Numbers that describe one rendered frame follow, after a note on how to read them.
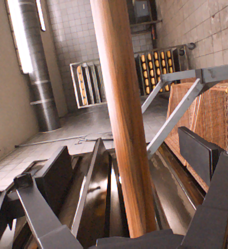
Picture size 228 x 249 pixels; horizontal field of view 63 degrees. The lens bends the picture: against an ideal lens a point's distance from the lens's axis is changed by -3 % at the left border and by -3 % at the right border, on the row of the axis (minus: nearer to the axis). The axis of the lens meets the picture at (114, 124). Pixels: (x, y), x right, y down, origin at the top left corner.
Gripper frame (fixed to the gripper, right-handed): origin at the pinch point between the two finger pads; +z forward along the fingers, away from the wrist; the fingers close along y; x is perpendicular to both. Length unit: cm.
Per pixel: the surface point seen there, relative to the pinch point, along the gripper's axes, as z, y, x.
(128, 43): -0.9, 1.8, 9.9
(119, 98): -1.3, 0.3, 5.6
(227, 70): 37.7, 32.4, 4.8
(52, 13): 500, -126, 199
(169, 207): 62, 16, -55
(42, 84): 291, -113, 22
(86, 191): 60, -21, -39
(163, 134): 38.6, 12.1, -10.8
